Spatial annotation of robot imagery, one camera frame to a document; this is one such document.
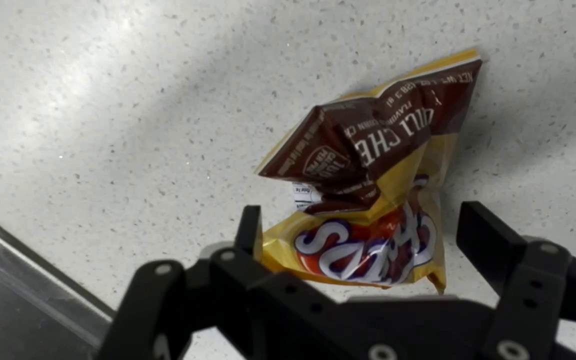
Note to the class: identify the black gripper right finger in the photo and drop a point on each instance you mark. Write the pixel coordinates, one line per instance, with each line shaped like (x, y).
(534, 286)

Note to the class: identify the stainless steel double sink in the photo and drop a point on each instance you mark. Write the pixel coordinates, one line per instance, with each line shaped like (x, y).
(15, 301)

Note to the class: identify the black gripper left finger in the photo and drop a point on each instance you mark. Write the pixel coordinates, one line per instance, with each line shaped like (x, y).
(188, 301)

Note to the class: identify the yellow brown chips packet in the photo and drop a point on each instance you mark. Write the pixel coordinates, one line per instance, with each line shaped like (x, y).
(381, 167)

